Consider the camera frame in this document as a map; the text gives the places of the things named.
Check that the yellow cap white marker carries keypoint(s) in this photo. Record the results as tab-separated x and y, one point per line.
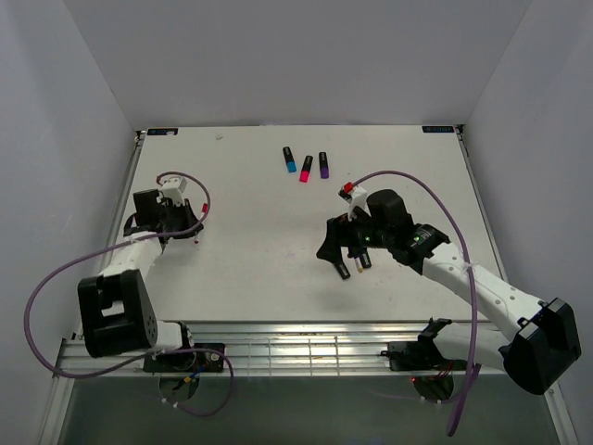
359	266

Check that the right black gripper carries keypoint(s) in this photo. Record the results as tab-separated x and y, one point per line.
340	234

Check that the left blue corner label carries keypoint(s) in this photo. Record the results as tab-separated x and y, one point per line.
162	131

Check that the blue cap black highlighter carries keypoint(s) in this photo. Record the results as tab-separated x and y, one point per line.
289	159

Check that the orange black highlighter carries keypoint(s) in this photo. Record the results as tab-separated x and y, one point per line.
365	261

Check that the blue corner label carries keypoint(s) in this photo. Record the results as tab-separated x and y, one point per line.
162	131
438	129

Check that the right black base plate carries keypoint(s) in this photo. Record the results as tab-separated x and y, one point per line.
418	356

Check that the purple cap black highlighter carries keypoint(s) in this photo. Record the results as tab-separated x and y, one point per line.
324	165

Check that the green cap black highlighter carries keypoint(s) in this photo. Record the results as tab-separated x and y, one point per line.
342	270

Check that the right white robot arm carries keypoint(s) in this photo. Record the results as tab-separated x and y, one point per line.
534	341

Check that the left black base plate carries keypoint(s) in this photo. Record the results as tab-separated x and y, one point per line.
208	360

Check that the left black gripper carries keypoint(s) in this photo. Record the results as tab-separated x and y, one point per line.
185	209

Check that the aluminium frame rail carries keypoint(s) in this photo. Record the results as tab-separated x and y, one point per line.
312	350

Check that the red cap white marker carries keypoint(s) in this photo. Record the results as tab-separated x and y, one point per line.
202	215

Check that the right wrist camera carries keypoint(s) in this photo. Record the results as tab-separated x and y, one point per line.
355	196

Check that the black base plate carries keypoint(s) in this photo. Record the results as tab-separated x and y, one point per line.
418	356
208	360

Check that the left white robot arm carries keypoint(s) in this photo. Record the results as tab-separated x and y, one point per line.
117	314

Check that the pink cap black highlighter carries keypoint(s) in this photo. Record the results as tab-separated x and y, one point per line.
305	170

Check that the right blue corner label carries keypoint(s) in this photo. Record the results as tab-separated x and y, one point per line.
438	129

